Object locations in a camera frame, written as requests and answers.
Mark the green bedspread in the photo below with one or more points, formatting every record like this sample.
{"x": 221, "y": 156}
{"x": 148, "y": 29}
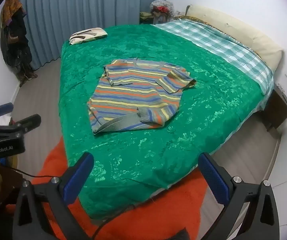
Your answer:
{"x": 208, "y": 105}

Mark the striped knit shirt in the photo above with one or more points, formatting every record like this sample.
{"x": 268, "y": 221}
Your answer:
{"x": 133, "y": 92}

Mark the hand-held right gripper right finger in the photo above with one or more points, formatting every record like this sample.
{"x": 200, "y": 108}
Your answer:
{"x": 212, "y": 177}

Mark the hanging dark clothes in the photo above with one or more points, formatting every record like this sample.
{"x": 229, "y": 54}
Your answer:
{"x": 16, "y": 42}

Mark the green checked bed sheet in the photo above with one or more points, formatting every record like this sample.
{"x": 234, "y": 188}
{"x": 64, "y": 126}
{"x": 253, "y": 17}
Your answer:
{"x": 221, "y": 42}

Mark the olive cloth pile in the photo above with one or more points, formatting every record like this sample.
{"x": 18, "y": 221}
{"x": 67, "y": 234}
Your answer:
{"x": 146, "y": 17}

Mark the wooden nightstand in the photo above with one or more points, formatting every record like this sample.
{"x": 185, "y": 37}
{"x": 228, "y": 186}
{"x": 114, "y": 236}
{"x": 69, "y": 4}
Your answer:
{"x": 278, "y": 107}

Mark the blue-grey curtain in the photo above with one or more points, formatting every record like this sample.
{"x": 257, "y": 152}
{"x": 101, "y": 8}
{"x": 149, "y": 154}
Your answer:
{"x": 83, "y": 5}

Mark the small patterned pillow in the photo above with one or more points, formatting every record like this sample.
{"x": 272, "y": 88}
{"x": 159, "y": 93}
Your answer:
{"x": 88, "y": 35}

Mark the orange rug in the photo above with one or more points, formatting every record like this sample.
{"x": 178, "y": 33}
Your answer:
{"x": 158, "y": 217}

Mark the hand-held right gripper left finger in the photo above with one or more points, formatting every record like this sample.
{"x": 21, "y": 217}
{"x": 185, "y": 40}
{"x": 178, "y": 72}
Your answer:
{"x": 79, "y": 177}

